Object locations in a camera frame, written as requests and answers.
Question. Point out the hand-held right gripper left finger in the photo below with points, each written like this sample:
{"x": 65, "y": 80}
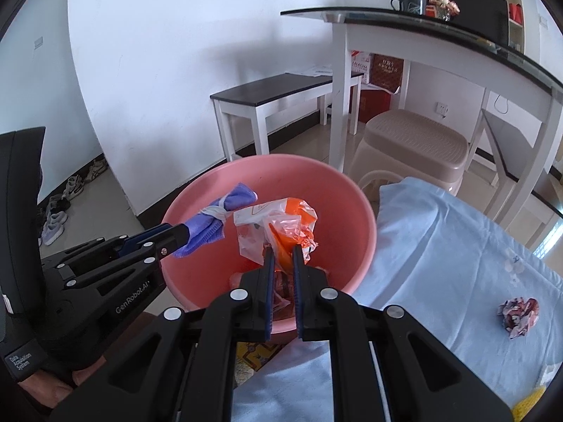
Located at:
{"x": 267, "y": 299}

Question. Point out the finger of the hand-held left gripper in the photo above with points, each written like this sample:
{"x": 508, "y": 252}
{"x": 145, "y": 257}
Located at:
{"x": 173, "y": 244}
{"x": 143, "y": 238}

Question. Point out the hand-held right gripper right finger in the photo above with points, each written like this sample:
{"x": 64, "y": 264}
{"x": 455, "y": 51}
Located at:
{"x": 299, "y": 299}

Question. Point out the red foil wrapper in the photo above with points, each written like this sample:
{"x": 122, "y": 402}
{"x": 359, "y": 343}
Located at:
{"x": 283, "y": 294}

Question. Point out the purple cloth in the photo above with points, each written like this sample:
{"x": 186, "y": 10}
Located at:
{"x": 237, "y": 195}

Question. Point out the orange white plastic bag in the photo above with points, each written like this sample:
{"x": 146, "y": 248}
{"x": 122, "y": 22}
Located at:
{"x": 290, "y": 215}

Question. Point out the pink plastic basin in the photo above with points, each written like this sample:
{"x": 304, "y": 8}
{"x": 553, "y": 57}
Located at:
{"x": 308, "y": 180}

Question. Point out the person's left hand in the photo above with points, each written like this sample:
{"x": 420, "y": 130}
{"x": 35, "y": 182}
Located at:
{"x": 48, "y": 389}

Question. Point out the yellow patterned cloth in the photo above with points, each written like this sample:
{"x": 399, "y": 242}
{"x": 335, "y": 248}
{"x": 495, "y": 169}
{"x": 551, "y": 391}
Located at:
{"x": 253, "y": 360}

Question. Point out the row of shoes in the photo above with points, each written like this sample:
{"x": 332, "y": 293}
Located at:
{"x": 55, "y": 226}

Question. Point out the blue floral cloth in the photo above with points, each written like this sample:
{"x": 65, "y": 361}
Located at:
{"x": 440, "y": 250}

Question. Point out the beige plastic stool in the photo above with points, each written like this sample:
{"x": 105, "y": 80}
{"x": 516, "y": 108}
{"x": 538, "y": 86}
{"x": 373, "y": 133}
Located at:
{"x": 413, "y": 138}

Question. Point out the large red carton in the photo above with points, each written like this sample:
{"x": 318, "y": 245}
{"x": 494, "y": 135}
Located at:
{"x": 374, "y": 103}

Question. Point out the crumpled red white paper ball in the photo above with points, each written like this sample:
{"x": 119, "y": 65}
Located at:
{"x": 519, "y": 314}

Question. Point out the white papers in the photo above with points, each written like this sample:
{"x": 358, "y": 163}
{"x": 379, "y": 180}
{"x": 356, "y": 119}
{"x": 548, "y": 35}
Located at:
{"x": 316, "y": 71}

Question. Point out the white red carton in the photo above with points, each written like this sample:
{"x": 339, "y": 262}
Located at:
{"x": 360, "y": 63}

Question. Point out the dark red carton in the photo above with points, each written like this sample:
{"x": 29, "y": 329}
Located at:
{"x": 387, "y": 70}

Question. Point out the yellow foam net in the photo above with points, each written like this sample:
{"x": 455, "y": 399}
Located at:
{"x": 530, "y": 400}

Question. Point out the white table black glass top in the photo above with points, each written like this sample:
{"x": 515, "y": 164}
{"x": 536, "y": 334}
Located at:
{"x": 374, "y": 39}

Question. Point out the dark green mug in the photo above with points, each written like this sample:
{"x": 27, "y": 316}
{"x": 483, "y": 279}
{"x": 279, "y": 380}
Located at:
{"x": 411, "y": 4}

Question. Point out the red box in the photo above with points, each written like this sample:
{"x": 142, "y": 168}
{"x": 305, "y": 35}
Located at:
{"x": 430, "y": 11}

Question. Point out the black monitor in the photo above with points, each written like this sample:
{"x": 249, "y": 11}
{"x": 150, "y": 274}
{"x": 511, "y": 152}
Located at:
{"x": 475, "y": 4}

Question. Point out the red gift bag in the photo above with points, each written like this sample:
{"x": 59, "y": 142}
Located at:
{"x": 515, "y": 13}

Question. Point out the white wall socket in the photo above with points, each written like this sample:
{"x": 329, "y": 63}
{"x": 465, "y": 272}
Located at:
{"x": 39, "y": 42}

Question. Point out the white wall outlet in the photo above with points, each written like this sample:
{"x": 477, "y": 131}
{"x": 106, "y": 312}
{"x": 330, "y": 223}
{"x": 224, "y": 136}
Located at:
{"x": 441, "y": 108}

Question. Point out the white light switch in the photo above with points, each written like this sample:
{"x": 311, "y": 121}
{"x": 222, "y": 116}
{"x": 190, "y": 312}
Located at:
{"x": 543, "y": 21}

